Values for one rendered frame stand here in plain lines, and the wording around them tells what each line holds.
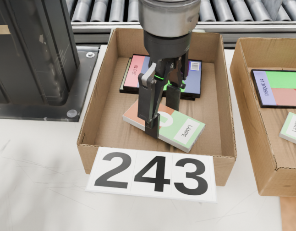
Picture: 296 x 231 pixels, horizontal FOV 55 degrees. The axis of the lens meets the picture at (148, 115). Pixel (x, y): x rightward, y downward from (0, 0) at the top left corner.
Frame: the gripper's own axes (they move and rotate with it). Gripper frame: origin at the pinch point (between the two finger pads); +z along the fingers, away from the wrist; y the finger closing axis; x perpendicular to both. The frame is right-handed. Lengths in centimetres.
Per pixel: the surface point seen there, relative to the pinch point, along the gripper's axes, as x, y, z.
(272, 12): -5, 67, 7
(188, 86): 1.0, 13.8, 3.7
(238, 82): -8.7, 21.4, 3.4
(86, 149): 6.0, -16.3, -2.0
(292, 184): -27.0, -0.2, 1.9
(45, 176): 13.9, -21.9, 7.1
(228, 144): -14.3, 0.6, 0.8
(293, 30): -13, 63, 9
